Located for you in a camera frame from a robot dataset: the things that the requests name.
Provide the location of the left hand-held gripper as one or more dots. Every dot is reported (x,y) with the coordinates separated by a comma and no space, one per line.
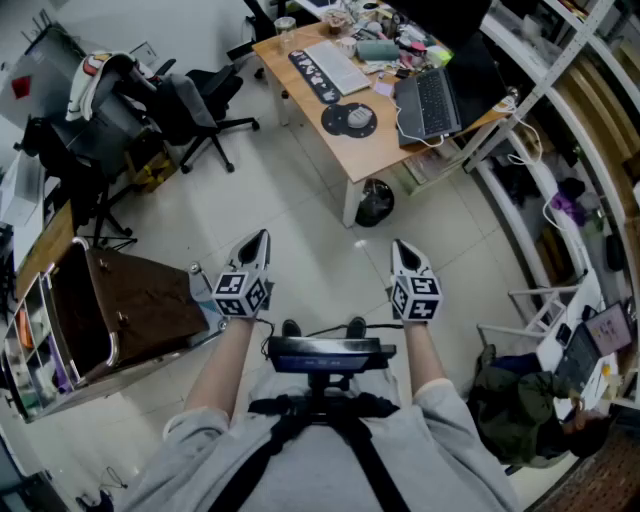
(232,295)

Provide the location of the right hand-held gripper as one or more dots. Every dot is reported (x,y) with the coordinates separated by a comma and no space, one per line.
(422,305)

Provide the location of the wooden shelf cart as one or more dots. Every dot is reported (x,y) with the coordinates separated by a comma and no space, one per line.
(135,305)

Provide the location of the person's right forearm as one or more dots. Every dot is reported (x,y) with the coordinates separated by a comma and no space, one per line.
(425,360)

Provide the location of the person's left forearm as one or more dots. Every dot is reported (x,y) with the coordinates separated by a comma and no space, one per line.
(220,360)

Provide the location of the black trash bin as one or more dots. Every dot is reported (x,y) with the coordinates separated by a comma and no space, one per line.
(375,205)

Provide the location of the person's black shoe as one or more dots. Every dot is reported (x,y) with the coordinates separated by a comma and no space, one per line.
(291,329)
(357,326)

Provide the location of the wooden desk with white legs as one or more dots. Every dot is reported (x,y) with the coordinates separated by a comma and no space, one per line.
(370,155)

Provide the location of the black chest-mounted device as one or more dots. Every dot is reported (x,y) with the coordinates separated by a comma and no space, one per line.
(325,357)

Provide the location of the white stool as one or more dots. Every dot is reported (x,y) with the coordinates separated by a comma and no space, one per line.
(542,290)

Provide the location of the yellow box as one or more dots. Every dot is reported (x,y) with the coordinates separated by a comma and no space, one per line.
(150,172)

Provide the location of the black chest harness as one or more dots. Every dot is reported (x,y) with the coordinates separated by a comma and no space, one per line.
(280,406)

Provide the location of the grey mouse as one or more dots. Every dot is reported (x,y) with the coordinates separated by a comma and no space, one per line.
(359,118)

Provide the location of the round black mouse pad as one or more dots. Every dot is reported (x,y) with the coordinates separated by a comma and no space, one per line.
(335,122)

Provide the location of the grey laptop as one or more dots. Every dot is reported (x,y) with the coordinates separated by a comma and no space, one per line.
(430,105)

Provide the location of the purple fabric item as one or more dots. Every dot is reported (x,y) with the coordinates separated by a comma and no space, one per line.
(567,205)

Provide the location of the black office chair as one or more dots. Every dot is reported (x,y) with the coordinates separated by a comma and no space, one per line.
(210,92)

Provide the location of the seated person dark jacket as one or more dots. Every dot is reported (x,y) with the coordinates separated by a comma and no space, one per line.
(515,410)

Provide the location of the pink sticky note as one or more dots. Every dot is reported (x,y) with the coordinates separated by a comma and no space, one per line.
(384,88)

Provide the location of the open dark laptop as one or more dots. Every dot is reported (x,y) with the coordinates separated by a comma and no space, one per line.
(580,355)

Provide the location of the dark grey office chair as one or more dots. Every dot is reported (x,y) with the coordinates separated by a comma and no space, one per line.
(115,120)

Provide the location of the black patterned wrist rest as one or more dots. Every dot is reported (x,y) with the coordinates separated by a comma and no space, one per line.
(312,75)

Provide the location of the wooden side desk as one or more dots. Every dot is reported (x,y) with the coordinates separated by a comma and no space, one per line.
(47,245)

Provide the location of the white keyboard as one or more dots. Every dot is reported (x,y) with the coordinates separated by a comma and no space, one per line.
(337,67)

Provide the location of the yellow-green box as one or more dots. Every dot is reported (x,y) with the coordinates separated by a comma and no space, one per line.
(439,56)

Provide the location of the teal pencil case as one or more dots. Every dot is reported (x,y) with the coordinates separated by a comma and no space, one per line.
(377,50)

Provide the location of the purple cloth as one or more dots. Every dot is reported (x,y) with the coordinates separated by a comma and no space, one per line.
(60,377)

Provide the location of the person's grey sweatshirt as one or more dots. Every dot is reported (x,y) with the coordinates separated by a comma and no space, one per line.
(325,475)

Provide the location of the white shelving unit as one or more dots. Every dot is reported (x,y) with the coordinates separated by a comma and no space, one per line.
(537,82)

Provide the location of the clear glass jar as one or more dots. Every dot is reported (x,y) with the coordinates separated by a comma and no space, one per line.
(285,35)

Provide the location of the black stick vacuum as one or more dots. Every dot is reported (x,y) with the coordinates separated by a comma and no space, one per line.
(260,20)

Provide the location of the white patterned blanket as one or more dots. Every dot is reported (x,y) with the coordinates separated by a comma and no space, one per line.
(82,85)

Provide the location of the grey cabinet with red diamond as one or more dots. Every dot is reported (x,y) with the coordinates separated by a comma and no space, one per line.
(45,75)

